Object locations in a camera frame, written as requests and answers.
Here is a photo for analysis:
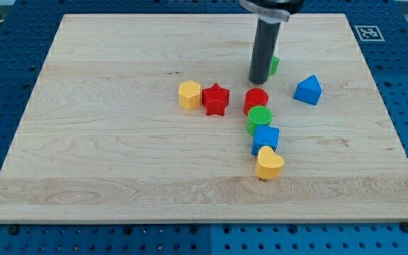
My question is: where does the red cylinder block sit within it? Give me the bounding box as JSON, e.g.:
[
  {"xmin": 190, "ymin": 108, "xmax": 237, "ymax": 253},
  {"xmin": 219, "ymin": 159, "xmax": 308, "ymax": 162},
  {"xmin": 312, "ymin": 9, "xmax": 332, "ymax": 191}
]
[{"xmin": 243, "ymin": 88, "xmax": 269, "ymax": 115}]

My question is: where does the robot arm flange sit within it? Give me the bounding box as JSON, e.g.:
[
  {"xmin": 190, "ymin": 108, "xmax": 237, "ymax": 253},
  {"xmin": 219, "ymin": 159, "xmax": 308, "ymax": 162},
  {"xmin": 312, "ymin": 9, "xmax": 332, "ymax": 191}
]
[{"xmin": 239, "ymin": 0, "xmax": 305, "ymax": 23}]

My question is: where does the red star block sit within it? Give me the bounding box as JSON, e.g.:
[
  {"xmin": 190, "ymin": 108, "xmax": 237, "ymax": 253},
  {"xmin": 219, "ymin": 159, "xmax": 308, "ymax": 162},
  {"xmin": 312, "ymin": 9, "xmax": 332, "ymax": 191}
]
[{"xmin": 202, "ymin": 83, "xmax": 230, "ymax": 116}]

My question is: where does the yellow hexagon block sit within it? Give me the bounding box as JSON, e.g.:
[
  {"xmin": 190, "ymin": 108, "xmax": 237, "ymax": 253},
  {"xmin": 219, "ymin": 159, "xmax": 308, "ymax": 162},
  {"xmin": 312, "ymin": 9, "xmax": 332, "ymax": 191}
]
[{"xmin": 178, "ymin": 80, "xmax": 201, "ymax": 111}]

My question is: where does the green cylinder block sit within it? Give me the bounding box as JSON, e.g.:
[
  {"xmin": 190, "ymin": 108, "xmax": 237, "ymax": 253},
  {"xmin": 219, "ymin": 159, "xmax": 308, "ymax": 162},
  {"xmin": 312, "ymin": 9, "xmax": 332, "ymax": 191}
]
[{"xmin": 246, "ymin": 106, "xmax": 273, "ymax": 135}]

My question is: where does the blue cube block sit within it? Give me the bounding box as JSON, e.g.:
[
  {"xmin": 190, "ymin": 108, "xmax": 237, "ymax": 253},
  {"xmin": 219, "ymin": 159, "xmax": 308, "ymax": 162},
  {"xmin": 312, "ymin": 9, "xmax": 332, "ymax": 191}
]
[{"xmin": 251, "ymin": 125, "xmax": 280, "ymax": 156}]

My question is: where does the wooden board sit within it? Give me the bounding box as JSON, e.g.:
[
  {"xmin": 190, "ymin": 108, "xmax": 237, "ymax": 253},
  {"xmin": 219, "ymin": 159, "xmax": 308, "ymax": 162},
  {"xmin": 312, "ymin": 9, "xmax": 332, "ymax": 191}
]
[{"xmin": 0, "ymin": 13, "xmax": 408, "ymax": 224}]

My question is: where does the yellow heart block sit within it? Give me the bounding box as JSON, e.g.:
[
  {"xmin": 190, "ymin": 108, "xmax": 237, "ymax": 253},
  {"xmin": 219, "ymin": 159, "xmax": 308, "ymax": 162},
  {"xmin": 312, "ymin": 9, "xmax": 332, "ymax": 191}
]
[{"xmin": 255, "ymin": 146, "xmax": 285, "ymax": 180}]

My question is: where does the green block behind tool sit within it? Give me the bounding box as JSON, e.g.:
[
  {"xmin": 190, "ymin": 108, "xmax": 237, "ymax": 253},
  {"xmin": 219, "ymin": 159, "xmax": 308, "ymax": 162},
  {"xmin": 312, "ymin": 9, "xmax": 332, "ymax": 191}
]
[{"xmin": 268, "ymin": 55, "xmax": 280, "ymax": 76}]

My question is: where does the blue triangular prism block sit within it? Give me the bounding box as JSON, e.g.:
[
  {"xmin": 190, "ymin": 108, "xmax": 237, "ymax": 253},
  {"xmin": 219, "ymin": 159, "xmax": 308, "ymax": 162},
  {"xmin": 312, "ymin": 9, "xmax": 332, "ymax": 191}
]
[{"xmin": 293, "ymin": 75, "xmax": 322, "ymax": 106}]

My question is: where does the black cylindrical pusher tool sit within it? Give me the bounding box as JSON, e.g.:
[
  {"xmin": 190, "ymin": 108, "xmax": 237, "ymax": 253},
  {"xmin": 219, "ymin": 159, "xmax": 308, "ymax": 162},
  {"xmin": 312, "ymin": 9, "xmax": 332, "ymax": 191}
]
[{"xmin": 249, "ymin": 18, "xmax": 281, "ymax": 85}]

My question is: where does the white fiducial marker tag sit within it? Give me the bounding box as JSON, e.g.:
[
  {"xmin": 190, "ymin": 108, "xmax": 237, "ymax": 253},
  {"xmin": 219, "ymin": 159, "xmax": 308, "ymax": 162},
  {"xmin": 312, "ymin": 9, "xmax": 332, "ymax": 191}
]
[{"xmin": 354, "ymin": 25, "xmax": 385, "ymax": 42}]

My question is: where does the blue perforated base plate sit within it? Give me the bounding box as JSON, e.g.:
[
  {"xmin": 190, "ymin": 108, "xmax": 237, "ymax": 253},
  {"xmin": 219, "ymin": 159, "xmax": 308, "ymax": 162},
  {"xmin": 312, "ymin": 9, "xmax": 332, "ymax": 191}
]
[{"xmin": 0, "ymin": 0, "xmax": 408, "ymax": 254}]

